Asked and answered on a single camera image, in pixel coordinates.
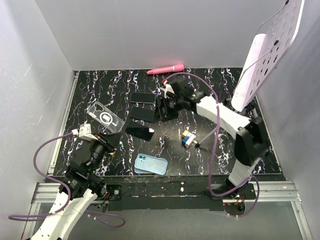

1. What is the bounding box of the purple cable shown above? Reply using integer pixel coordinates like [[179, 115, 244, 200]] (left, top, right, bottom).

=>
[[167, 73, 260, 218], [8, 131, 126, 228]]

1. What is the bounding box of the blue cased phone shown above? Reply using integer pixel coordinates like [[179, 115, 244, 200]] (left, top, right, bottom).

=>
[[129, 106, 156, 123]]

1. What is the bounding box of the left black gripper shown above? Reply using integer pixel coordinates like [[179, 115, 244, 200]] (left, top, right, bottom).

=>
[[87, 131, 123, 175]]

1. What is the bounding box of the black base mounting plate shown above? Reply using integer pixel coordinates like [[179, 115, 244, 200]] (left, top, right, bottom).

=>
[[101, 177, 249, 217]]

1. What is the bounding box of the black phone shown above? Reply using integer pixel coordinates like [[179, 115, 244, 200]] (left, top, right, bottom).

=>
[[125, 126, 155, 141]]

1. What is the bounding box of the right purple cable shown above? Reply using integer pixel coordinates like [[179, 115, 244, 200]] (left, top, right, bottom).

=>
[[167, 73, 260, 218]]

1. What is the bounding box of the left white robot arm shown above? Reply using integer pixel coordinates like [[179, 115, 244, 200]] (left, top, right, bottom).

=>
[[31, 133, 121, 240]]

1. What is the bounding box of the clear transparent phone case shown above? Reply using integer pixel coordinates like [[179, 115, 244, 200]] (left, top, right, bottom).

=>
[[88, 101, 125, 134]]

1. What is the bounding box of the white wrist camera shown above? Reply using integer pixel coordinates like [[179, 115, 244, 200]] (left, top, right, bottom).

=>
[[160, 79, 175, 99], [71, 123, 98, 142]]

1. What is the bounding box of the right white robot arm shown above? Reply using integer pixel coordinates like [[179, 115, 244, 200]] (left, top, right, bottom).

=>
[[156, 77, 269, 199]]

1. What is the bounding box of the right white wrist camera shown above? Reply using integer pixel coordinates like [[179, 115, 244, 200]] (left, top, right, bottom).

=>
[[160, 79, 175, 99]]

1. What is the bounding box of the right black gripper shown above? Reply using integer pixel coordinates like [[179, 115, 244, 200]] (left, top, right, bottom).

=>
[[151, 96, 184, 124]]

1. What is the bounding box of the pink microphone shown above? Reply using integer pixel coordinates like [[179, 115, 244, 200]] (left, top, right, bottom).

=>
[[147, 64, 185, 75]]

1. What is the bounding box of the aluminium frame rail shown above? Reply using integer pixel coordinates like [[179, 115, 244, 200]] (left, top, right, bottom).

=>
[[21, 71, 80, 240]]

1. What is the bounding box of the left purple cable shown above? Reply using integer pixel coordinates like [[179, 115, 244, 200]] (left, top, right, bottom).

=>
[[8, 131, 126, 228]]

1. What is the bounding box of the toy figure with blue body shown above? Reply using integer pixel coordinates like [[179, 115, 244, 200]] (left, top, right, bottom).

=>
[[181, 130, 196, 148]]

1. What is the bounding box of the light blue phone case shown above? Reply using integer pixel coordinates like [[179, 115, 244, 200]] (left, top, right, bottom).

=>
[[134, 168, 158, 175]]

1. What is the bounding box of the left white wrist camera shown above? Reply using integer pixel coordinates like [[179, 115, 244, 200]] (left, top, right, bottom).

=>
[[71, 123, 98, 142]]

